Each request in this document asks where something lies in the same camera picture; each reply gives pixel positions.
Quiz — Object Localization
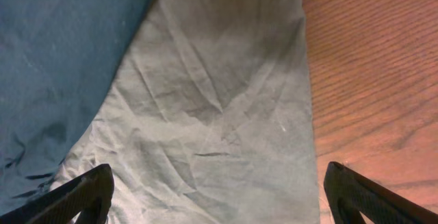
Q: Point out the grey shorts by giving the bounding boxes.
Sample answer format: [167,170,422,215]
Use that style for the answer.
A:
[53,0,320,223]

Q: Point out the navy blue shorts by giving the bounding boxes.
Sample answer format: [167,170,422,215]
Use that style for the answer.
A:
[1,0,151,214]

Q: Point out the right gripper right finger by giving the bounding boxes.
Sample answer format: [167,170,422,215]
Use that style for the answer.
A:
[324,162,437,224]

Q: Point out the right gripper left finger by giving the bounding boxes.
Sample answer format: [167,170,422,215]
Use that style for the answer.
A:
[1,164,114,224]

